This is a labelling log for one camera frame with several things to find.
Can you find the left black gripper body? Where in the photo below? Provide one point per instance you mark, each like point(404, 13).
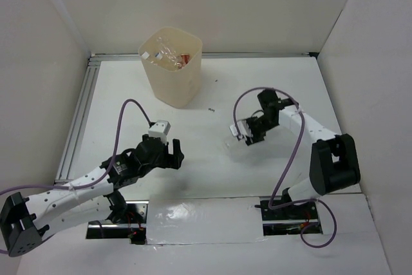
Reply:
point(159, 162)

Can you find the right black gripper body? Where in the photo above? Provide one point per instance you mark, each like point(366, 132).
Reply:
point(258, 127)

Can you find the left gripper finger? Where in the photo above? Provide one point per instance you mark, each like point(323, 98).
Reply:
point(173, 162)
point(177, 152)

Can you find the red cap labelled bottle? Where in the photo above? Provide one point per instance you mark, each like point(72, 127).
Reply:
point(183, 60)

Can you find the clear bottle blue cap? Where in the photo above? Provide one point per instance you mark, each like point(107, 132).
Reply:
point(166, 50)

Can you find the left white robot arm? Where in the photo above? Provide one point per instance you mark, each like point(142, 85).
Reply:
point(29, 221)

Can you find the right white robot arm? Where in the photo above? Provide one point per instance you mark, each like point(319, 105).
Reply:
point(333, 161)

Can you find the beige plastic bin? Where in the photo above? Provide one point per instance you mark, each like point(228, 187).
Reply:
point(173, 86)

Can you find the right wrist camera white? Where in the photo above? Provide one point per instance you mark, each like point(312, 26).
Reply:
point(240, 130)

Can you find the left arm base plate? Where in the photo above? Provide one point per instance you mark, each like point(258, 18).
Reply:
point(131, 227)

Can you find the aluminium frame rail left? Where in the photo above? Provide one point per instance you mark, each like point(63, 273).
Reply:
point(78, 124)

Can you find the aluminium frame rail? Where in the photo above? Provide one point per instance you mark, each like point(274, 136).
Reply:
point(99, 57)
point(78, 124)

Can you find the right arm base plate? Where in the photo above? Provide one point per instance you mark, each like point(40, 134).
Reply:
point(290, 220)

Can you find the aluminium frame rail back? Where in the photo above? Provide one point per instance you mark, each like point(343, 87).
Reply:
point(99, 57)

